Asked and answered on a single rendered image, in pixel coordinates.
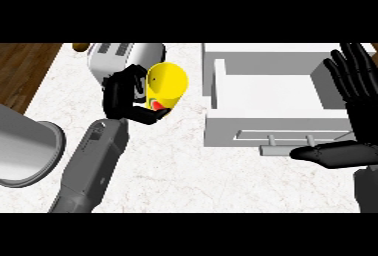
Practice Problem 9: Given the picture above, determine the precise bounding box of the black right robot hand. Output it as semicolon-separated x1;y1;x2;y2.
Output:
287;42;378;170

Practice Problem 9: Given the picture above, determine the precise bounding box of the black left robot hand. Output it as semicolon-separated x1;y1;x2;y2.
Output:
101;63;172;126

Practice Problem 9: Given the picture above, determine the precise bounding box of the yellow cup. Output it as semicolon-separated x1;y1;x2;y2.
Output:
143;61;190;118

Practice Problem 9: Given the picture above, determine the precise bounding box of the white open drawer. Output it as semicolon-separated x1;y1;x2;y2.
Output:
200;42;378;148

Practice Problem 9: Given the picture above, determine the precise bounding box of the white toaster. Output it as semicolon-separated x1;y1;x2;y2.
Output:
85;42;166;91

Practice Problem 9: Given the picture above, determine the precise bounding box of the brown round object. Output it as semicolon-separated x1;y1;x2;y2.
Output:
70;42;91;53

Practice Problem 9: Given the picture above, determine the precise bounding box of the grey cylindrical pot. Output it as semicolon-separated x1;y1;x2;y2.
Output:
0;103;67;189

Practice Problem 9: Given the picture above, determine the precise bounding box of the grey drawer handle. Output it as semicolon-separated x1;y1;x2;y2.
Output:
231;129;357;157

